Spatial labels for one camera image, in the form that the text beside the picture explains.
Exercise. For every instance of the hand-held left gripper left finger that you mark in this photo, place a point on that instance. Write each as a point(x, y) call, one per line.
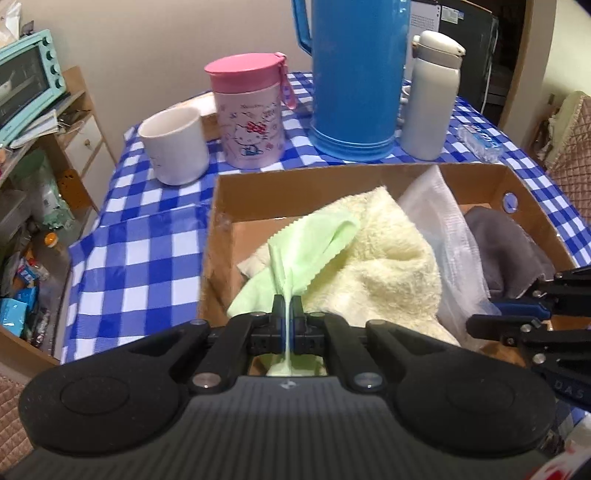
point(278, 318)

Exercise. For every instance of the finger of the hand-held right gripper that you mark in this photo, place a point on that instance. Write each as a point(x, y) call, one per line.
point(521, 308)
point(494, 326)

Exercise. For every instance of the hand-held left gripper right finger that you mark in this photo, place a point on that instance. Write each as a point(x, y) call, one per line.
point(298, 318)

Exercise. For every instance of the dark grey cloth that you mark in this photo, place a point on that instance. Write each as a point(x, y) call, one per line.
point(503, 249)

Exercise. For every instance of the white thin cloth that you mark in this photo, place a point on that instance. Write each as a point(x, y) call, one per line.
point(452, 258)

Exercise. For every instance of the light green cloth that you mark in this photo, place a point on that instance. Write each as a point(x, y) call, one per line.
point(314, 240)

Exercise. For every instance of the pale yellow towel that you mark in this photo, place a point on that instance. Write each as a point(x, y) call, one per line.
point(392, 277)

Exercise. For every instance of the brown cardboard box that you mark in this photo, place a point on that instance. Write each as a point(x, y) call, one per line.
point(235, 196)

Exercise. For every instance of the red white packet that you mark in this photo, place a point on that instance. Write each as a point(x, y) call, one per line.
point(568, 466)

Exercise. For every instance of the beige quilted chair cover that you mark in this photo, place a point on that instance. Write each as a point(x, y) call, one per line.
point(572, 180)
point(16, 415)

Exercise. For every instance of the blue white checkered tablecloth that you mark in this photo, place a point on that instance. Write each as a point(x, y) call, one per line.
point(152, 258)

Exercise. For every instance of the blue tissue packet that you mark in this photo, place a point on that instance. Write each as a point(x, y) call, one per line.
point(482, 141)

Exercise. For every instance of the pink cartoon cup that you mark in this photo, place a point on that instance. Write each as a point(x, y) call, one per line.
point(249, 129)

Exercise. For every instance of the white mug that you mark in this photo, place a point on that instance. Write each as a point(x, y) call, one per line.
point(175, 147)

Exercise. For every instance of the white thermos bottle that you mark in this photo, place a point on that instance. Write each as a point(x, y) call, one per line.
point(429, 106)

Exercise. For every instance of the blue thermos jug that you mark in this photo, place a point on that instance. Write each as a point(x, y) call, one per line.
point(355, 83)

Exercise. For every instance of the black cabinet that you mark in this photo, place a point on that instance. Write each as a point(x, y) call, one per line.
point(475, 55)

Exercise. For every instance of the wooden shelf cabinet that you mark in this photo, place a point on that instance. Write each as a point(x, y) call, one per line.
point(92, 134)

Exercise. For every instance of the teal toaster oven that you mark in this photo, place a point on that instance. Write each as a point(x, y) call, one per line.
point(27, 78)

